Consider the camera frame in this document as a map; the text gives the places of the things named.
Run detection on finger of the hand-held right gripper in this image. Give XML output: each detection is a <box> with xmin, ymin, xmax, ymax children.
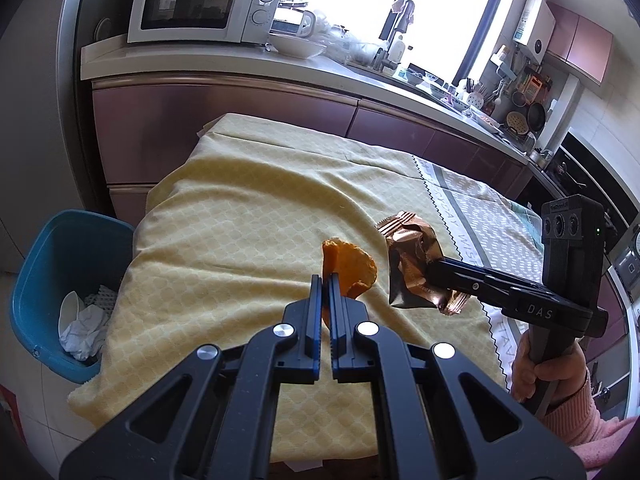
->
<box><xmin>430</xmin><ymin>275</ymin><xmax>511</xmax><ymax>313</ymax></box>
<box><xmin>426</xmin><ymin>258</ymin><xmax>546</xmax><ymax>295</ymax></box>

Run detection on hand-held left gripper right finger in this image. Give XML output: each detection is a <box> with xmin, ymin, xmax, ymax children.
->
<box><xmin>327</xmin><ymin>272</ymin><xmax>587</xmax><ymax>480</ymax></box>

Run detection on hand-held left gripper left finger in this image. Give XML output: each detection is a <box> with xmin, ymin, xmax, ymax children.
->
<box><xmin>59</xmin><ymin>274</ymin><xmax>325</xmax><ymax>480</ymax></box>

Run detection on copper foil wrapper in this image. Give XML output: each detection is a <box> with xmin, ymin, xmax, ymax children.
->
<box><xmin>376</xmin><ymin>211</ymin><xmax>473</xmax><ymax>317</ymax></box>

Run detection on patterned paper cup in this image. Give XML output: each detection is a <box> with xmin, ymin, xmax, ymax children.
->
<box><xmin>58</xmin><ymin>290</ymin><xmax>87</xmax><ymax>342</ymax></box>

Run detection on blue plastic bin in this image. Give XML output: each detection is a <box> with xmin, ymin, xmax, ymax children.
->
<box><xmin>11</xmin><ymin>209</ymin><xmax>137</xmax><ymax>385</ymax></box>

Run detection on person's right forearm pink sleeve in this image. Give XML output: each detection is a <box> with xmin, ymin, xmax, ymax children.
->
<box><xmin>540</xmin><ymin>367</ymin><xmax>640</xmax><ymax>480</ymax></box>

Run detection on person's right hand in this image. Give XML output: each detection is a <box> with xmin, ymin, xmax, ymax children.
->
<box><xmin>510</xmin><ymin>332</ymin><xmax>588</xmax><ymax>406</ymax></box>

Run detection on grey patterned cloth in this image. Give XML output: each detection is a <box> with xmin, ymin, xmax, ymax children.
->
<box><xmin>410</xmin><ymin>155</ymin><xmax>551</xmax><ymax>396</ymax></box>

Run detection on black oven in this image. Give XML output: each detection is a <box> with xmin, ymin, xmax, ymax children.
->
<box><xmin>520</xmin><ymin>127</ymin><xmax>640</xmax><ymax>281</ymax></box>

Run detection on yellow checked cloth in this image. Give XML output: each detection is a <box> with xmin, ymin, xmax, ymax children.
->
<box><xmin>67</xmin><ymin>112</ymin><xmax>511</xmax><ymax>466</ymax></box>

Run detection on white utensil holder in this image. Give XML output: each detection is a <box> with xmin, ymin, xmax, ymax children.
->
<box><xmin>462</xmin><ymin>79</ymin><xmax>488</xmax><ymax>108</ymax></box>

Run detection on crumpled white paper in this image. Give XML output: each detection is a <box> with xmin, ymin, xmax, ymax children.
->
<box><xmin>59</xmin><ymin>304</ymin><xmax>110</xmax><ymax>362</ymax></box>

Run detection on kitchen counter with pink cabinets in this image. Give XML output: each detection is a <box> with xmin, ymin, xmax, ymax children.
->
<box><xmin>80</xmin><ymin>34</ymin><xmax>551</xmax><ymax>221</ymax></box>

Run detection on white water heater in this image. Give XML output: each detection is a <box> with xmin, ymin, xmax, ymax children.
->
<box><xmin>514</xmin><ymin>0</ymin><xmax>557</xmax><ymax>58</ymax></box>

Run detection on metal faucet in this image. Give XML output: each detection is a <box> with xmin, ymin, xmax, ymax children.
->
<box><xmin>380</xmin><ymin>0</ymin><xmax>416</xmax><ymax>73</ymax></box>

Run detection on clear plastic bags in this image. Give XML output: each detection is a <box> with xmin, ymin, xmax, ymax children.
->
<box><xmin>320</xmin><ymin>25</ymin><xmax>386</xmax><ymax>66</ymax></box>

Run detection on white bowl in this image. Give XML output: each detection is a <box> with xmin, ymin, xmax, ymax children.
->
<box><xmin>268</xmin><ymin>34</ymin><xmax>327</xmax><ymax>59</ymax></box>

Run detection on glass kettle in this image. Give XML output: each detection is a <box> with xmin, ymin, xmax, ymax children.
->
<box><xmin>272</xmin><ymin>0</ymin><xmax>317</xmax><ymax>40</ymax></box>

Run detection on white microwave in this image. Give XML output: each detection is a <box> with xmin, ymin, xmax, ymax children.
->
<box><xmin>126</xmin><ymin>0</ymin><xmax>287</xmax><ymax>45</ymax></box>

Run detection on silver refrigerator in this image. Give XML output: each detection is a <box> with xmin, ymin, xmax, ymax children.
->
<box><xmin>0</xmin><ymin>0</ymin><xmax>108</xmax><ymax>276</ymax></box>

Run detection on pink wall cabinet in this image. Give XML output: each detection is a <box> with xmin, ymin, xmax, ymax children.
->
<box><xmin>545</xmin><ymin>2</ymin><xmax>615</xmax><ymax>86</ymax></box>

